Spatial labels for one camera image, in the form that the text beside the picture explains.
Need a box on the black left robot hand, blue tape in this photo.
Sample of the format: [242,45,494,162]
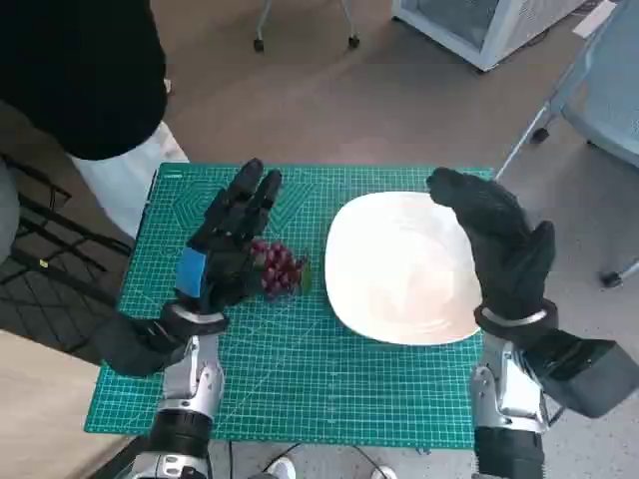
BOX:
[173,158,285,313]

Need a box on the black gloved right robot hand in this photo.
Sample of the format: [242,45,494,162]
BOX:
[426,167,558,320]

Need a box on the purple toy grapes bunch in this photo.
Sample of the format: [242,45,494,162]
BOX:
[248,239,315,300]

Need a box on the white square plate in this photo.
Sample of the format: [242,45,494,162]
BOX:
[323,191,484,346]

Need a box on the green cutting mat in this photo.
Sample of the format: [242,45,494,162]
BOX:
[82,162,495,450]

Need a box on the grey mesh chair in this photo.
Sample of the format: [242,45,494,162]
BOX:
[493,0,639,288]

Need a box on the white rolling chair base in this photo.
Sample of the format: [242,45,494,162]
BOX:
[252,0,361,53]

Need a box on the white glass cabinet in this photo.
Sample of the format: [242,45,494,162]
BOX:
[390,0,588,73]

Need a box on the person in black top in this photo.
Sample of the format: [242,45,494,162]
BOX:
[0,0,191,240]

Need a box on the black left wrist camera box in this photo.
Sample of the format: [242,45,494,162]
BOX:
[98,312,189,379]

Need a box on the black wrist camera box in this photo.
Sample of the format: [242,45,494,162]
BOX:
[98,312,189,379]
[523,328,639,419]

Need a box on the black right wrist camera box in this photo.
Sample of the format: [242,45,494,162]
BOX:
[523,328,639,419]

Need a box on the black wire rack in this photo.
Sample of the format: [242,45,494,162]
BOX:
[0,152,134,360]

